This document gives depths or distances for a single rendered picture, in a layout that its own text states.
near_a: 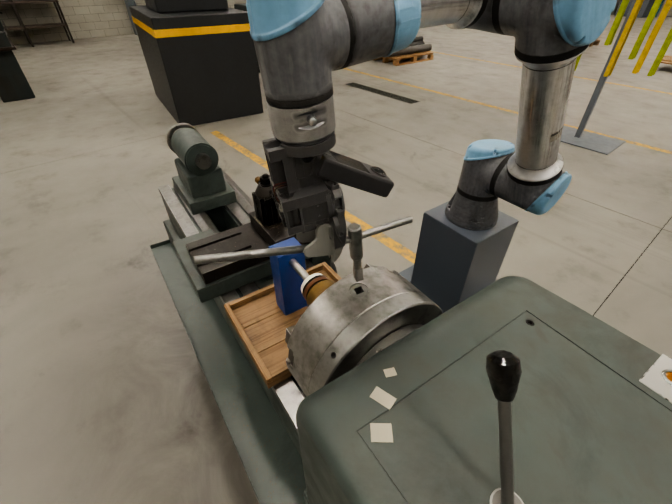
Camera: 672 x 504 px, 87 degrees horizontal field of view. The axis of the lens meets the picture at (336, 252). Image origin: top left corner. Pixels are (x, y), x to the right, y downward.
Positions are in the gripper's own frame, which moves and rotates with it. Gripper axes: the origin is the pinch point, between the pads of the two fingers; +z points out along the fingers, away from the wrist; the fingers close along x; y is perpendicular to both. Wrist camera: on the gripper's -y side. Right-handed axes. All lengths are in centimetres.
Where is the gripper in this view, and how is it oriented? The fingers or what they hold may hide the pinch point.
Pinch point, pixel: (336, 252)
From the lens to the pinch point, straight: 55.9
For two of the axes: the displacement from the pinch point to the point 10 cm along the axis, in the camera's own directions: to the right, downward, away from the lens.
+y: -9.3, 3.0, -2.1
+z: 0.9, 7.4, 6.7
